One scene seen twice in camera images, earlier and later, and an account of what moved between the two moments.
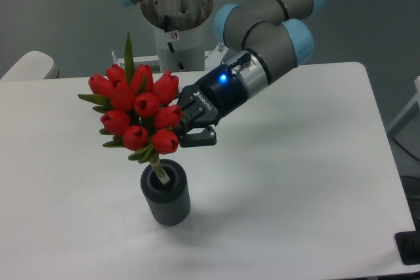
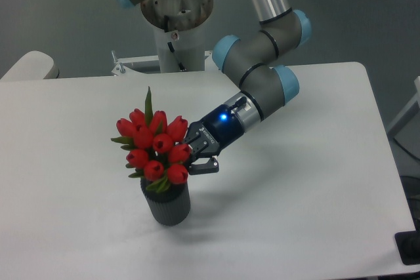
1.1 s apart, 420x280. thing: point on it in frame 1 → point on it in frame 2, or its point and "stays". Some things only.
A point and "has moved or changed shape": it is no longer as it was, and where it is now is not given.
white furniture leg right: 415,99 stays
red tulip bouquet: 140,109 has moved or changed shape
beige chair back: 32,65 stays
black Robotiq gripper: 217,94 → 218,129
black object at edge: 408,245 stays
